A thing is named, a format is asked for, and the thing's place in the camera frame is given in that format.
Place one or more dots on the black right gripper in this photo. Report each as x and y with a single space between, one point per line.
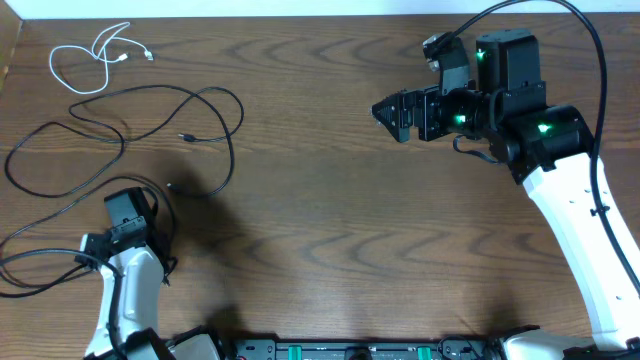
428 101

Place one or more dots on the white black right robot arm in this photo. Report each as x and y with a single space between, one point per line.
549 152

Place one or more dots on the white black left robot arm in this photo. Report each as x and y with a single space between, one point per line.
133 258

